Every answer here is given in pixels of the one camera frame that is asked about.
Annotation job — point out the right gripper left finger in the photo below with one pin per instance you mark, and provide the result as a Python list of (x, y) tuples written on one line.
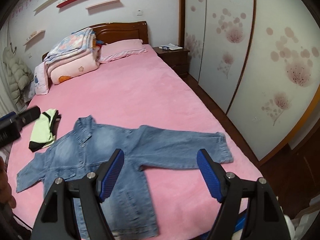
[(56, 218)]

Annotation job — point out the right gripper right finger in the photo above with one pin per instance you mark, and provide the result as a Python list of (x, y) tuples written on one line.
[(251, 203)]

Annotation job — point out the blue denim jacket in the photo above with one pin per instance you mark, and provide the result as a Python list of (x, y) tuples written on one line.
[(124, 193)]

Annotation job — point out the person left hand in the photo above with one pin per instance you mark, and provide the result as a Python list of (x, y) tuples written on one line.
[(6, 196)]

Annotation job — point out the green and black folded garment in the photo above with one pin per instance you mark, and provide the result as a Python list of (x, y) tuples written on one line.
[(44, 130)]

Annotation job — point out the beige puffer jacket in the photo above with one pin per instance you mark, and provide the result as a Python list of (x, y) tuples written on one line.
[(18, 75)]

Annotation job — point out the white small cushion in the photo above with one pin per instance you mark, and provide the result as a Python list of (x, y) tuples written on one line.
[(41, 82)]

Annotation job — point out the folded floral quilt stack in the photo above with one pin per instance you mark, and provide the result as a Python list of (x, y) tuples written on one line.
[(73, 56)]

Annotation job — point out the pink pillow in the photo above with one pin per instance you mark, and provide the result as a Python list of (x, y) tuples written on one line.
[(120, 49)]

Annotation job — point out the brown wooden headboard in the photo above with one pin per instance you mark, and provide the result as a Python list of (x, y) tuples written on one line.
[(113, 32)]

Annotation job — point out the pink bed sheet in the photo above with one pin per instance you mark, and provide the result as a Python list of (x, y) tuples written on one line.
[(143, 90)]

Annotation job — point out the white floral wardrobe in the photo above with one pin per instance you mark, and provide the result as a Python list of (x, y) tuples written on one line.
[(259, 62)]

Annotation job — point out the items on nightstand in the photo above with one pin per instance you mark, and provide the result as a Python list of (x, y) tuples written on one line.
[(171, 47)]

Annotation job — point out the brown wooden nightstand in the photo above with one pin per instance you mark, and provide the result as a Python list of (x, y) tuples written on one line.
[(175, 59)]

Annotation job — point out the low cream wall shelf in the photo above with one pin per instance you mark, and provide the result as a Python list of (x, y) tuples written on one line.
[(33, 36)]

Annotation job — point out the pink wall shelf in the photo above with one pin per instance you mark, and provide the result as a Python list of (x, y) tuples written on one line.
[(101, 4)]

